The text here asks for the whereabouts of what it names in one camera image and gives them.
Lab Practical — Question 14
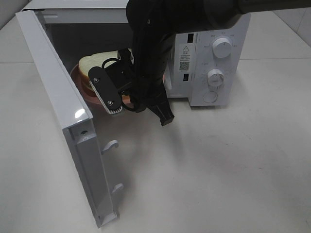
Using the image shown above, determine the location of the white bread sandwich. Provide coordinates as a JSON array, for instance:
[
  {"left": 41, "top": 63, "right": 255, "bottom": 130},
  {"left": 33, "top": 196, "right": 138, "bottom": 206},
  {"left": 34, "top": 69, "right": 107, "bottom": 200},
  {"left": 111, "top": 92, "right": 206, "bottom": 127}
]
[{"left": 78, "top": 48, "right": 133, "bottom": 90}]

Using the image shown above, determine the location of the white microwave door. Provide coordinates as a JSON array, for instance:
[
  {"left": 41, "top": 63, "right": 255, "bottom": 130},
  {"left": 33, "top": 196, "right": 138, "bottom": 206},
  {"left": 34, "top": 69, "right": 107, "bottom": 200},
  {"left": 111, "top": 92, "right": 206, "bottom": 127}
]
[{"left": 16, "top": 10, "right": 118, "bottom": 227}]

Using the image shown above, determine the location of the white microwave knob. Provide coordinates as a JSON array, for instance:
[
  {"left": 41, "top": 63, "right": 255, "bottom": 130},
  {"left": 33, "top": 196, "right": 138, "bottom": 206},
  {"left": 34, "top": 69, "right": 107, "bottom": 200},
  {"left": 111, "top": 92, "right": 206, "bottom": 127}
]
[
  {"left": 207, "top": 69, "right": 224, "bottom": 87},
  {"left": 212, "top": 37, "right": 232, "bottom": 58}
]

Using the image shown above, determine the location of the white warning label sticker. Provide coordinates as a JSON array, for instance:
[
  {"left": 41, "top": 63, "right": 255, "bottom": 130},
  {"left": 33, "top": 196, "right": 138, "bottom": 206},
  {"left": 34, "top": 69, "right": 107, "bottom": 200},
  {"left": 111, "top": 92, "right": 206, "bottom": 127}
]
[{"left": 178, "top": 43, "right": 193, "bottom": 72}]

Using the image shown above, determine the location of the white lower microwave knob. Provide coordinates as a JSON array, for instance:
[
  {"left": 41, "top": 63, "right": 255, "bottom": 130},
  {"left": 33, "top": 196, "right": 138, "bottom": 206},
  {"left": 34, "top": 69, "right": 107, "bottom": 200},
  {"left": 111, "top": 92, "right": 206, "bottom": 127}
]
[{"left": 207, "top": 69, "right": 224, "bottom": 87}]

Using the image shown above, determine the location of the white upper microwave knob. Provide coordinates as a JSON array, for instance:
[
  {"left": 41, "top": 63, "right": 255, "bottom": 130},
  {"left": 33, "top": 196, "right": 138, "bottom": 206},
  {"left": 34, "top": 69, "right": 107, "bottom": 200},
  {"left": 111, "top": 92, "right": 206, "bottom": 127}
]
[{"left": 212, "top": 37, "right": 232, "bottom": 58}]

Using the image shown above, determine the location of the pink round plate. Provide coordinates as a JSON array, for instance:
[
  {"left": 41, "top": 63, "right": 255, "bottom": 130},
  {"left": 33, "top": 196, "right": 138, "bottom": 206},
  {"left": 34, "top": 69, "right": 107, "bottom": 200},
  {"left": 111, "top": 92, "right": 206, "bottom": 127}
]
[{"left": 69, "top": 65, "right": 168, "bottom": 110}]

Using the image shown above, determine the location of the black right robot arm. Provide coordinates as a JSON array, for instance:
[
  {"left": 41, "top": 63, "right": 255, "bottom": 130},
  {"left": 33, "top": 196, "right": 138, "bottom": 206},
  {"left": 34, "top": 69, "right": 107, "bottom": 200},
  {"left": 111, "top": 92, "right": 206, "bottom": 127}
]
[{"left": 112, "top": 0, "right": 311, "bottom": 125}]

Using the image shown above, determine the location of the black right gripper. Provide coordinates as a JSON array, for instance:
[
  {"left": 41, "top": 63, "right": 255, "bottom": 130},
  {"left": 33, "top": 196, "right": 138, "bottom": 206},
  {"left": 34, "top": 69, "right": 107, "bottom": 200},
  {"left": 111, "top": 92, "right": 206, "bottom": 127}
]
[{"left": 112, "top": 25, "right": 175, "bottom": 126}]

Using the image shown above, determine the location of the white round door button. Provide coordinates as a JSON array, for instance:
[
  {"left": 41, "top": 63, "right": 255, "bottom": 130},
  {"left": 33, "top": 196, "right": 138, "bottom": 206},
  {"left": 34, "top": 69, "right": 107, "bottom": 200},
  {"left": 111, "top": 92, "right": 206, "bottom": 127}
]
[{"left": 203, "top": 91, "right": 218, "bottom": 103}]

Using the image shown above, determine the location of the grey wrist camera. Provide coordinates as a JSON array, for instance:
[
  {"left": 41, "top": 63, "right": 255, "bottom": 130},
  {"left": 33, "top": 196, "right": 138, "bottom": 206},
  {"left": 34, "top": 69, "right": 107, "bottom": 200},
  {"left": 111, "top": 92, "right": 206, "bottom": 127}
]
[{"left": 88, "top": 65, "right": 125, "bottom": 115}]

